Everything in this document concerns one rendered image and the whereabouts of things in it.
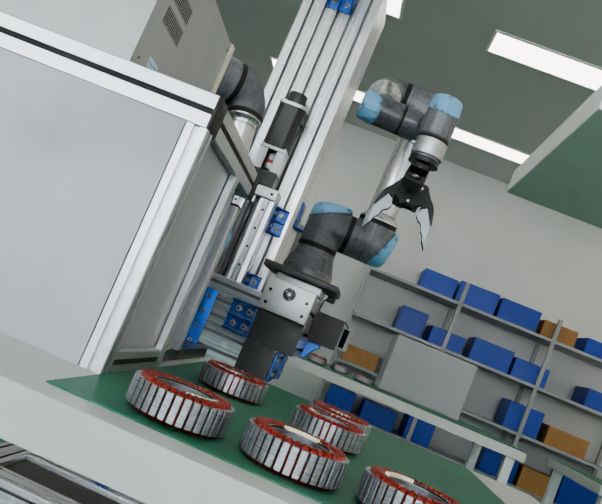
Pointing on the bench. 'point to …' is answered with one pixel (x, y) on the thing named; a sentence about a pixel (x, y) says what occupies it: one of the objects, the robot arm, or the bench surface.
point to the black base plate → (185, 351)
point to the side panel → (163, 259)
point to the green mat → (108, 390)
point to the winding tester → (140, 32)
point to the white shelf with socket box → (589, 163)
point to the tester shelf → (119, 82)
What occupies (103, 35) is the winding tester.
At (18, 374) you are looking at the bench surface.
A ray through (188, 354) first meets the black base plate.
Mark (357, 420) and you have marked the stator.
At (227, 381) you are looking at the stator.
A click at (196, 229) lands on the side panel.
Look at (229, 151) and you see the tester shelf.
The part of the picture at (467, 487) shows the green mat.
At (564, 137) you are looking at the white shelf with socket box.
